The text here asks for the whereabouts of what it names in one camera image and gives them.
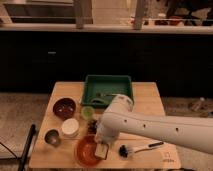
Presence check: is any wooden board eraser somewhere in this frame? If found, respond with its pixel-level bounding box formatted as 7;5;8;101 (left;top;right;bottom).
95;144;109;160

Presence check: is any green plastic tray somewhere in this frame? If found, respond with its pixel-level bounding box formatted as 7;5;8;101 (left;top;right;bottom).
81;75;134;109

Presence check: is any dark small object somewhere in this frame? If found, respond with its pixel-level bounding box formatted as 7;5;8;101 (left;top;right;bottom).
88;120;97;134

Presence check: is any small green cup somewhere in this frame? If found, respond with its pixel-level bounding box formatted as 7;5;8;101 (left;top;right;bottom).
81;106;94;120

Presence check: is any black chair frame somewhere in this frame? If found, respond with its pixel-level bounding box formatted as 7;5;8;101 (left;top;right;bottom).
0;124;36;171

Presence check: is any white round container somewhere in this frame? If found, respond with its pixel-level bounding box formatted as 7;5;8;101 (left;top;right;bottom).
61;118;79;137

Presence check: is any black white dish brush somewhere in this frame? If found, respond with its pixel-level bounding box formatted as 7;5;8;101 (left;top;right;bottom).
119;142;163;158

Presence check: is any dark red bowl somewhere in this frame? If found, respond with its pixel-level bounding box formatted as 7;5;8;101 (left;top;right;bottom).
53;98;76;120

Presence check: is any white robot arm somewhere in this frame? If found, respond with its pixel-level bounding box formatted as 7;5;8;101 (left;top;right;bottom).
96;94;213;154

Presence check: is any orange red bowl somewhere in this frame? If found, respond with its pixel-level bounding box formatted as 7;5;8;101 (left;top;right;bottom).
74;134;103;168

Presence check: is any metal fork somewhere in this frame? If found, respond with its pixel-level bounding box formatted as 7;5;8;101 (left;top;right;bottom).
96;93;117;97

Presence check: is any green spoon in tray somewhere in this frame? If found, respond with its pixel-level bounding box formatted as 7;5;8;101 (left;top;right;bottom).
91;98;108;104

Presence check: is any small metal cup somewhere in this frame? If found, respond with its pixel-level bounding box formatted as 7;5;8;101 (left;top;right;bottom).
45;129;60;147

